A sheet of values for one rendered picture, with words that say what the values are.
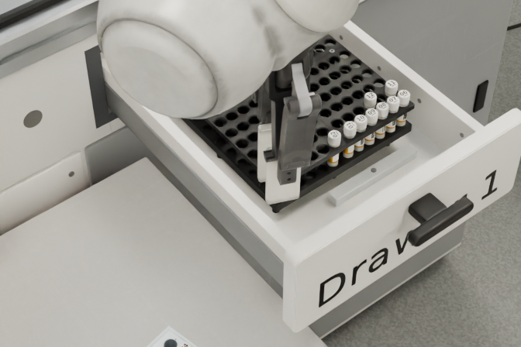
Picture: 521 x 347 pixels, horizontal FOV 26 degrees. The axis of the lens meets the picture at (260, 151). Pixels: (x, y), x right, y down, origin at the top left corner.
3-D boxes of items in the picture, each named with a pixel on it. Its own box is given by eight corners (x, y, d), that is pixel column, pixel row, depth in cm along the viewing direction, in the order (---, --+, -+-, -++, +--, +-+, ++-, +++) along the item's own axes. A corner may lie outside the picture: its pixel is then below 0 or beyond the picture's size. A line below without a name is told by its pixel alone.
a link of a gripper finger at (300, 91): (301, 26, 87) (322, 66, 83) (301, 80, 90) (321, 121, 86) (270, 32, 86) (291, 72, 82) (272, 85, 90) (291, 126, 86)
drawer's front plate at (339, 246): (512, 190, 116) (531, 115, 108) (293, 335, 104) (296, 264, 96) (500, 180, 117) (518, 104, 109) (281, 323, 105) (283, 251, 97)
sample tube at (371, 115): (377, 145, 114) (381, 112, 110) (367, 150, 113) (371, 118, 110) (369, 138, 114) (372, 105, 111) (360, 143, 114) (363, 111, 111)
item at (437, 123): (491, 176, 115) (500, 135, 111) (295, 304, 105) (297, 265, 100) (252, -19, 137) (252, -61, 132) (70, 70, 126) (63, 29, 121)
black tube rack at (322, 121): (408, 147, 118) (415, 104, 113) (276, 228, 110) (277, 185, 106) (276, 35, 129) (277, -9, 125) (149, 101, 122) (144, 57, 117)
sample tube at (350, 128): (350, 151, 113) (352, 118, 110) (356, 159, 112) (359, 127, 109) (339, 155, 113) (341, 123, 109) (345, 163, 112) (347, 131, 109)
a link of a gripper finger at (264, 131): (260, 130, 97) (257, 124, 97) (259, 183, 102) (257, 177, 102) (293, 124, 97) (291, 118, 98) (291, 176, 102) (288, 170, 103)
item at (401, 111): (414, 108, 113) (415, 104, 113) (277, 190, 106) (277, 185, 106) (401, 97, 114) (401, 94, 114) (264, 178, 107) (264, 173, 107)
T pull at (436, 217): (474, 211, 104) (476, 201, 103) (414, 250, 101) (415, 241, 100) (446, 187, 106) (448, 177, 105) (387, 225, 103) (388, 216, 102)
